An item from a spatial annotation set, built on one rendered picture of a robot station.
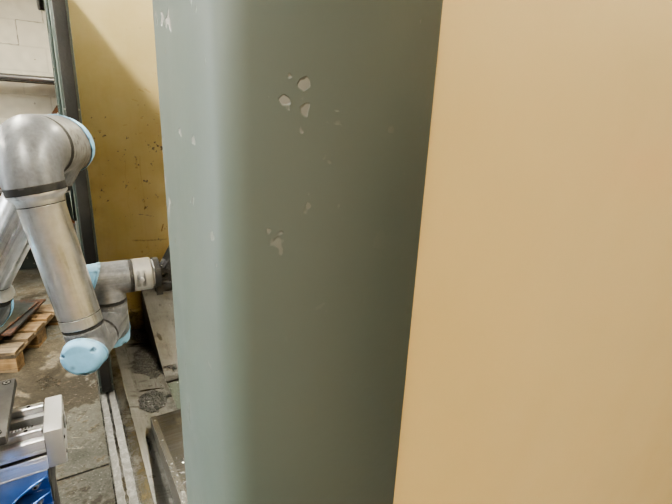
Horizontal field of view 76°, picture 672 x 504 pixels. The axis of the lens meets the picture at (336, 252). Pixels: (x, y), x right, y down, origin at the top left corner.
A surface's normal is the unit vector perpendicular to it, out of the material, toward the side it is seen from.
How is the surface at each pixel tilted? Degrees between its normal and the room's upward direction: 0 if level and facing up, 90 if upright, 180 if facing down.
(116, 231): 90
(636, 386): 90
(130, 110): 90
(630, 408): 90
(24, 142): 56
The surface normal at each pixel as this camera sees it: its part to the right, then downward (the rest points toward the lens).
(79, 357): 0.17, 0.29
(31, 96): 0.52, 0.26
